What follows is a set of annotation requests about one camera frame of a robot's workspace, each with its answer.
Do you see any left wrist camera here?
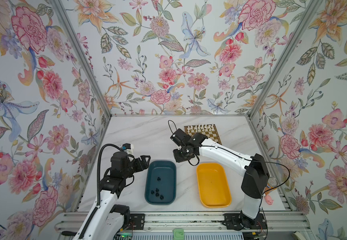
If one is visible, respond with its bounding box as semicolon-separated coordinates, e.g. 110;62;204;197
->
121;143;134;155

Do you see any yellow plastic tray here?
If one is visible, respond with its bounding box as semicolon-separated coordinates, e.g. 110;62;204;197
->
196;163;232;208

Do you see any pink pig toy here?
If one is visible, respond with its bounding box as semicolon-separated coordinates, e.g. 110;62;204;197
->
264;195;273;206

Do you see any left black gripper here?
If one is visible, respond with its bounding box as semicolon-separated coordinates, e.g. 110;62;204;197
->
121;154;151;180

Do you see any wooden chess board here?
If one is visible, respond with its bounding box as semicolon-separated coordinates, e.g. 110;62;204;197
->
184;124;222;145

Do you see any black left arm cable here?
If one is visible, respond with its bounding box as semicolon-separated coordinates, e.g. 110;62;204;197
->
77;143;123;240

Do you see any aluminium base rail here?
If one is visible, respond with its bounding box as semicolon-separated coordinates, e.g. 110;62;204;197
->
55;211;310;233

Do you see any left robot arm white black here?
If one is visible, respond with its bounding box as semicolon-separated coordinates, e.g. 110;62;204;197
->
74;151;151;240

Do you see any dark teal plastic tray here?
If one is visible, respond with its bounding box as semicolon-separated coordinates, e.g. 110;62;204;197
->
144;160;176;205

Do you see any green clip on rail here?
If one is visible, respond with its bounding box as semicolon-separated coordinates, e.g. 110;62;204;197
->
173;229;185;240

